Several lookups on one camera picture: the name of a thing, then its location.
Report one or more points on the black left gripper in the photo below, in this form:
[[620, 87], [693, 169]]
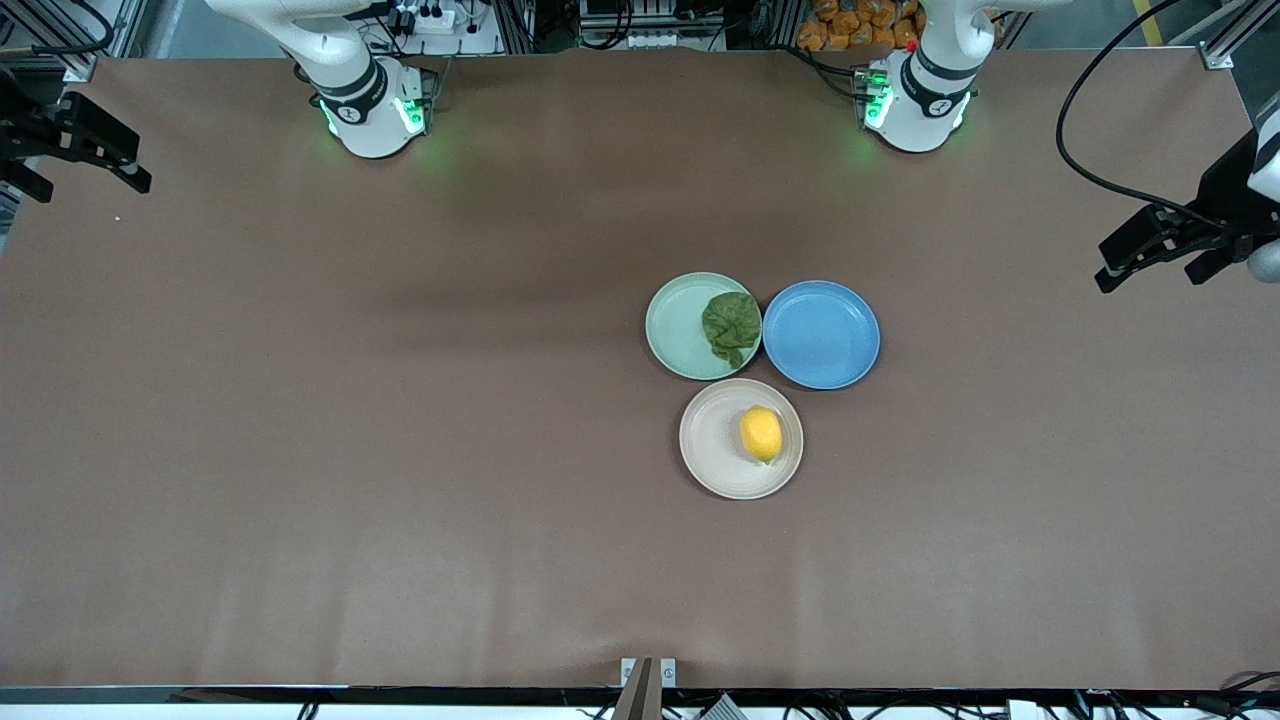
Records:
[[1226, 196]]

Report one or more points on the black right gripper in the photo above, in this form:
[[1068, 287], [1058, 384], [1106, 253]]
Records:
[[20, 133]]

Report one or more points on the green lettuce leaf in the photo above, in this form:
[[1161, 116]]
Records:
[[732, 325]]

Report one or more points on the yellow lemon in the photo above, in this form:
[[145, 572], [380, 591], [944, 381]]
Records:
[[761, 434]]

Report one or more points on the blue plate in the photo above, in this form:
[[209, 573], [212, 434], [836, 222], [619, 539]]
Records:
[[821, 335]]

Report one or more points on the white power strip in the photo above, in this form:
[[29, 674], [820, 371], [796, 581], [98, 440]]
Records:
[[430, 18]]

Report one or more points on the orange snack packets pile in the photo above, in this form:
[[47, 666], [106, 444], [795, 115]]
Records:
[[860, 25]]

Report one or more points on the light green plate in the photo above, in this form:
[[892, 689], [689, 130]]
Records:
[[680, 326]]

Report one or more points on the beige plate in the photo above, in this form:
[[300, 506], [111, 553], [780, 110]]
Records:
[[712, 450]]

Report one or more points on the aluminium frame profile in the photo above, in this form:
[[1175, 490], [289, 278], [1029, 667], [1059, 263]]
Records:
[[80, 68], [1215, 55]]

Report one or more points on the metal table edge bracket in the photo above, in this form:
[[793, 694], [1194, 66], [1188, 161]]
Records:
[[647, 672]]

